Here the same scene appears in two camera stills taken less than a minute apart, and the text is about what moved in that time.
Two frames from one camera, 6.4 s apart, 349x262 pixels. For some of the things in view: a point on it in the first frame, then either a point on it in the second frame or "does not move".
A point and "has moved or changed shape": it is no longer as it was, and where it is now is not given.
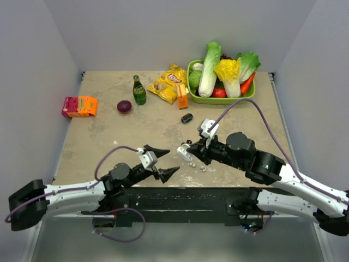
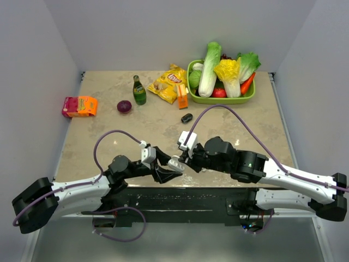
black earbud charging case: x=186 y=118 does not move
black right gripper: x=199 y=146 to x=191 y=162
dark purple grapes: x=224 y=57 does not move
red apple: x=219 y=92 does not move
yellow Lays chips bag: x=166 y=86 does not move
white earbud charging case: x=183 y=153 has moved or changed shape
